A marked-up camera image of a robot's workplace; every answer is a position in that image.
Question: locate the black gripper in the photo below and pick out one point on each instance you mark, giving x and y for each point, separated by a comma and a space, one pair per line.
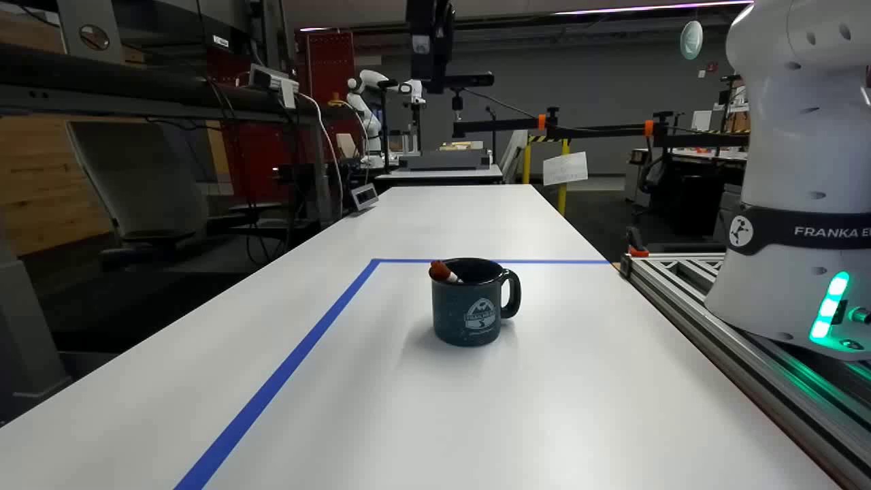
425, 24

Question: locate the red capped marker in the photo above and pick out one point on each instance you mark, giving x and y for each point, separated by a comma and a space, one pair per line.
444, 271

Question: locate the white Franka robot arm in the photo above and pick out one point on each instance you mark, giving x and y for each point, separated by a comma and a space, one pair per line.
800, 138

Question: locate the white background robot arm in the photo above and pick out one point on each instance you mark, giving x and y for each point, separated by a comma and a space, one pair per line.
372, 118

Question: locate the dark blue enamel mug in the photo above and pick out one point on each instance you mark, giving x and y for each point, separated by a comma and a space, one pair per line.
466, 309

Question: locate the red cabinet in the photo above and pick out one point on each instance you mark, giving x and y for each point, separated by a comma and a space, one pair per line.
329, 63

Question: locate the small grey device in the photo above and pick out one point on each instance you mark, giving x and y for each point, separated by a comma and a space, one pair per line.
364, 196

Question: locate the white paper sign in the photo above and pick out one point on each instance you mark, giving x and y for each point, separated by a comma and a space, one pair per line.
565, 169

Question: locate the black bar with orange clamps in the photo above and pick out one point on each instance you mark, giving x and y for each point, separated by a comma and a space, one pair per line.
599, 132

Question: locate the grey box housing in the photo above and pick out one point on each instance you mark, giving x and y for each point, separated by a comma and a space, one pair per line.
146, 179

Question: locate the black shelf beam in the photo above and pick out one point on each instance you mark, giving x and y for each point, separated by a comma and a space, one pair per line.
110, 85

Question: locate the blue tape line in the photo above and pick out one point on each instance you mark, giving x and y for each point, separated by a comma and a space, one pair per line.
273, 386

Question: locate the black camera bar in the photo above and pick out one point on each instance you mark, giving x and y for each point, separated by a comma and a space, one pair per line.
476, 81

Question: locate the yellow post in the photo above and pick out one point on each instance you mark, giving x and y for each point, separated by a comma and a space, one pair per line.
565, 194

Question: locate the round green wall sign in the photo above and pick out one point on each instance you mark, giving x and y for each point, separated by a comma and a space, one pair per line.
692, 39

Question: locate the aluminium extrusion rail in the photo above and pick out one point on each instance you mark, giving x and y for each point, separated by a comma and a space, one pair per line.
726, 345

